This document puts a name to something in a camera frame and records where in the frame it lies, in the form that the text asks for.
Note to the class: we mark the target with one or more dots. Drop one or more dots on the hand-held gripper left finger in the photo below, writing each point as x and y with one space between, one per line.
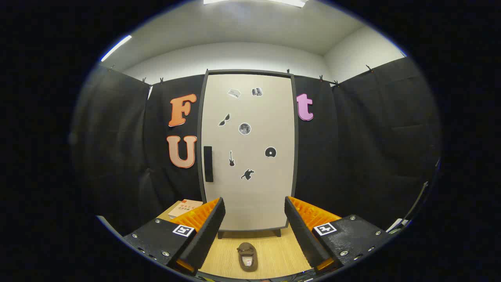
207 239

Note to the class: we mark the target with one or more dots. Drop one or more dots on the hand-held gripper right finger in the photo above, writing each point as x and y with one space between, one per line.
303 239

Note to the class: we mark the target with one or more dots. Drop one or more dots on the brown fuzzy shoe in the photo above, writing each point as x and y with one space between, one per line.
245 247

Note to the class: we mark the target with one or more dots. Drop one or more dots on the beige shoe cabinet door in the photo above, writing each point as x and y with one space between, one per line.
250 196

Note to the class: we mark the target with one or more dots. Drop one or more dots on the dark grey shoe cabinet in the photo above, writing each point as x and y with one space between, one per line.
250 72

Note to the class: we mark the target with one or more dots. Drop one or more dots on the beige orange book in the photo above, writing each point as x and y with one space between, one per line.
184 209

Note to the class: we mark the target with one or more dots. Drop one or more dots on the white green sheet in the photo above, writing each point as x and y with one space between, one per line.
396 225

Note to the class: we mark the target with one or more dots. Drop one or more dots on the black backdrop cloth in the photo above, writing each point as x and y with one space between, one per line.
352 156

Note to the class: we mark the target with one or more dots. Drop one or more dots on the black curved bar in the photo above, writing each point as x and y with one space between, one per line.
420 196

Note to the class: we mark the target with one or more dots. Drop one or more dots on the ceiling light strip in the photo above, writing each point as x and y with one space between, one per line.
117 47

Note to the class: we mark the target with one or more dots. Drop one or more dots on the ceiling light panel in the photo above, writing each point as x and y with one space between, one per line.
289 2

